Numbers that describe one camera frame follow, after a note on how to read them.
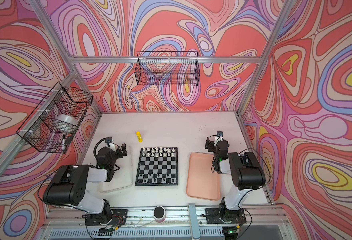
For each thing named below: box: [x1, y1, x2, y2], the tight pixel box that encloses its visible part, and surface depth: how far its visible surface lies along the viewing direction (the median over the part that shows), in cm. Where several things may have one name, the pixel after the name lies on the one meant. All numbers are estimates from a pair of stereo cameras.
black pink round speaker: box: [153, 205, 166, 223], surface depth 72 cm
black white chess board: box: [135, 147, 179, 186], surface depth 90 cm
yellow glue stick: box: [136, 131, 143, 143], surface depth 101 cm
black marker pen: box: [62, 135, 65, 152], surface depth 73 cm
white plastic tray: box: [98, 146, 133, 193], surface depth 88 cm
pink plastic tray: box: [186, 152, 221, 201], surface depth 87 cm
